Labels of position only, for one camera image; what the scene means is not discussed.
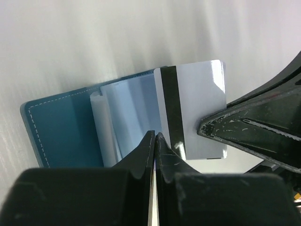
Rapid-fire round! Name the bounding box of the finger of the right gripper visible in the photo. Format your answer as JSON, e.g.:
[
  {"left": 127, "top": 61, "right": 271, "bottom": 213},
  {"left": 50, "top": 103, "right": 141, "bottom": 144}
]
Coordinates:
[
  {"left": 227, "top": 52, "right": 301, "bottom": 108},
  {"left": 198, "top": 87, "right": 301, "bottom": 173}
]

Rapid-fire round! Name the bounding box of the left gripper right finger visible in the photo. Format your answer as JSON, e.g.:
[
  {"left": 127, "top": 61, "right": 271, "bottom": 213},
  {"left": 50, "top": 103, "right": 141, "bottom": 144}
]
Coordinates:
[{"left": 155, "top": 133, "right": 301, "bottom": 226}]

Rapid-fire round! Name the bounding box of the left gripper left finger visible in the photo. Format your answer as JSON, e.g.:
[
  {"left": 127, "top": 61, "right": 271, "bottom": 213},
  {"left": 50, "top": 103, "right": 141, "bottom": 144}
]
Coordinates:
[{"left": 0, "top": 131, "right": 155, "bottom": 226}]

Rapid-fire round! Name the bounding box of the blue leather card holder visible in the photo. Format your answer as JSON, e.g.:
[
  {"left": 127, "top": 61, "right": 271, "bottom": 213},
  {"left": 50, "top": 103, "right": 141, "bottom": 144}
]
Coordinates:
[{"left": 20, "top": 70, "right": 161, "bottom": 168}]

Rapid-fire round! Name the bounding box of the silver VIP card top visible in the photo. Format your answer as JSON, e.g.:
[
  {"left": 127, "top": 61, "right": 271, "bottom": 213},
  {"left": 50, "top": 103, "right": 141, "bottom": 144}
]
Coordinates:
[{"left": 154, "top": 60, "right": 227, "bottom": 160}]

